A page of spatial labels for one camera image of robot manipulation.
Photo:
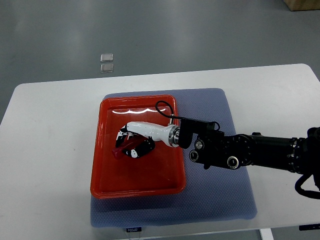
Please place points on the cardboard box corner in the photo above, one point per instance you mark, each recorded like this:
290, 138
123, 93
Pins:
302, 5

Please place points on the blue-grey mesh mat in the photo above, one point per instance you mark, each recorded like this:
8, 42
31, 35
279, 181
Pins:
214, 194

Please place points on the upper metal floor plate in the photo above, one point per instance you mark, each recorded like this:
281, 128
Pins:
106, 57

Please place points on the white table leg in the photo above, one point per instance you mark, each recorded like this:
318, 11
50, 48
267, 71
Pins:
266, 234

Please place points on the black mat label tag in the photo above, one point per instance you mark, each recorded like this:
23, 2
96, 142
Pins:
133, 229

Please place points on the red plastic tray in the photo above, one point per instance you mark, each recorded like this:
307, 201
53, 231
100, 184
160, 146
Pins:
160, 172

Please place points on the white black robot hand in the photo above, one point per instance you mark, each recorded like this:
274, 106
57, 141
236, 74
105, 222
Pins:
150, 133

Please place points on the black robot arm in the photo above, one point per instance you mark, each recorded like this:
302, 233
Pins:
213, 148

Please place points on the dark label on table edge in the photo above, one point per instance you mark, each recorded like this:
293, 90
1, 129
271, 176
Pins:
309, 227

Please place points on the red pepper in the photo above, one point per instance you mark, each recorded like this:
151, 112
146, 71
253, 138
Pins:
126, 148

